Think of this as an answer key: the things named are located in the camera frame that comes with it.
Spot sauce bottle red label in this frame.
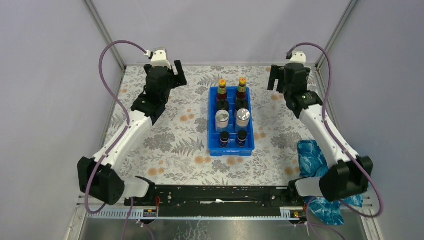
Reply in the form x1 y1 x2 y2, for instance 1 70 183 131
236 77 247 100

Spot yellow cap sauce bottle front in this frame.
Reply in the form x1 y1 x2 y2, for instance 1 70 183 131
216 78 228 101

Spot clear jar black knob lid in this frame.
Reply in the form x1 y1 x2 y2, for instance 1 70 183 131
216 100 230 112

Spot silver lid jar white beads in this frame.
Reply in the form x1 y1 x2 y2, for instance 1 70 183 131
215 109 230 133

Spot small brown spice bottle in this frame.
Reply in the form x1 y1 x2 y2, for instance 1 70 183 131
219 131 230 148
236 129 248 148

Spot small brown spice bottle front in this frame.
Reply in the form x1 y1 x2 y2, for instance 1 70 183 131
236 129 248 148

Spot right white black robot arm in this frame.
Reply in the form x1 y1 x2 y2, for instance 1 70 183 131
267 62 374 206

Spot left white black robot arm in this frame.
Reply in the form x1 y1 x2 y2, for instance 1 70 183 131
77 60 187 206

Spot blue plastic divided bin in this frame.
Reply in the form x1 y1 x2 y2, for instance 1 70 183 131
207 86 255 157

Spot floral tablecloth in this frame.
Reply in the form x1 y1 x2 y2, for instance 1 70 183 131
118 66 312 186

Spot blue patterned cloth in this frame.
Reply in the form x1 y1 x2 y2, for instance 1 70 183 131
297 140 345 226

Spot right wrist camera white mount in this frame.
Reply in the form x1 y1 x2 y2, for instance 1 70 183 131
286 50 307 65

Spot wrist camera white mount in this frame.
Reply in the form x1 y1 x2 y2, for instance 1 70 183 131
286 50 307 65
144 47 172 70

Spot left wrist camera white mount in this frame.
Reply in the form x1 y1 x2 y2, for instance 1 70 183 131
144 47 172 70

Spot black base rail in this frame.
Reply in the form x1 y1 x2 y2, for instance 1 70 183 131
134 185 305 218

